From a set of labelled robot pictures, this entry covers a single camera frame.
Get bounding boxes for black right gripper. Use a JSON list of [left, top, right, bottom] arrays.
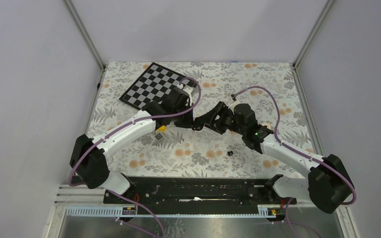
[[197, 102, 246, 136]]

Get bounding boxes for black earbud case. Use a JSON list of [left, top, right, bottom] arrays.
[[191, 120, 204, 131]]

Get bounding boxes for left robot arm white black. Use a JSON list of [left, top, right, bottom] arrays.
[[68, 85, 198, 204]]

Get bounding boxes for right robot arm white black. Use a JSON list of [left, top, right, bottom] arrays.
[[194, 102, 354, 214]]

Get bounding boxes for floral patterned table mat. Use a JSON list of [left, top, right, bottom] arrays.
[[87, 62, 314, 179]]

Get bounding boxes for small grey square tile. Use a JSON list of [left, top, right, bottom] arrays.
[[155, 133, 164, 140]]

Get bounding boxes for black white checkerboard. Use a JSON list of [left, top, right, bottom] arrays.
[[119, 62, 196, 110]]

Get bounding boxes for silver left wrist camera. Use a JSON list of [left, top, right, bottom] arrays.
[[178, 84, 195, 96]]

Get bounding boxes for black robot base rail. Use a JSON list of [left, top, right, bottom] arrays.
[[123, 176, 290, 209]]

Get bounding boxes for white slotted cable duct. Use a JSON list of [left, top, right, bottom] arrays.
[[66, 204, 277, 218]]

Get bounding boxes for right aluminium frame post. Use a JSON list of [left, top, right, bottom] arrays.
[[293, 0, 335, 69]]

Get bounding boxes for aluminium frame post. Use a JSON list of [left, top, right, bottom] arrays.
[[62, 0, 106, 71], [293, 0, 335, 69]]

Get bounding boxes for left aluminium frame post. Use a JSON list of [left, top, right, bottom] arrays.
[[62, 0, 106, 71]]

